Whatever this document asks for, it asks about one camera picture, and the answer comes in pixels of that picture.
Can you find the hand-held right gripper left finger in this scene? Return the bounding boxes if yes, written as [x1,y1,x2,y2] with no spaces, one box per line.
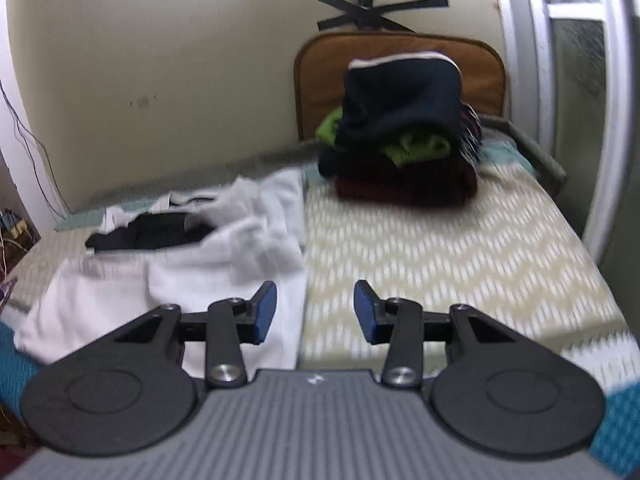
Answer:
[114,280,278,389]

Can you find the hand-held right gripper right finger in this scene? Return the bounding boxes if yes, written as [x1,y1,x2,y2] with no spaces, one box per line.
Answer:
[353,279,522,390]

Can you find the beige patterned bedsheet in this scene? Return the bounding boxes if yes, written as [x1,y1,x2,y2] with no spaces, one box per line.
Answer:
[7,152,635,398]

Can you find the maroon garment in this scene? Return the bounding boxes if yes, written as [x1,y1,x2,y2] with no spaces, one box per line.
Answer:
[334,159,480,210]

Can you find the striped cloth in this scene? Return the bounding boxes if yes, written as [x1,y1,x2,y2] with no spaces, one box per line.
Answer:
[456,101,485,167]

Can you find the navy garment with white trim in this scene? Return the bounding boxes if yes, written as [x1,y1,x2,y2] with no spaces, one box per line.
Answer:
[336,51,465,157]

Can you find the brown wooden headboard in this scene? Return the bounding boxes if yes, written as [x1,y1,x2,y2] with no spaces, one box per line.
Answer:
[293,31,507,143]

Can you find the dark red cloth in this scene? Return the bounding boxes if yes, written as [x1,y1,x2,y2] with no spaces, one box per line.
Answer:
[0,402,43,480]

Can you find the black tape strips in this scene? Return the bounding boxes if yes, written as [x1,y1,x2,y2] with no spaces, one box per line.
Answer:
[316,0,449,34]

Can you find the hanging thin cables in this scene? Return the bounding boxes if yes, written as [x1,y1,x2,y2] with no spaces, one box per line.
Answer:
[0,79,70,217]

